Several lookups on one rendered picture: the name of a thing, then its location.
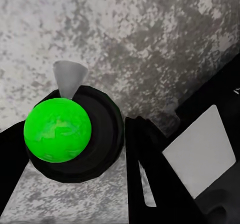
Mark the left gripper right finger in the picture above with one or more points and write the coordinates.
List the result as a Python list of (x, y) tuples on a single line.
[(174, 204)]

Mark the insectifuge atomizer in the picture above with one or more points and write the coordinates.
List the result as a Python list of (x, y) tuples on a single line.
[(75, 133)]

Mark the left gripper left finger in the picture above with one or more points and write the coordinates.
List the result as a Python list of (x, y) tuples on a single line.
[(13, 161)]

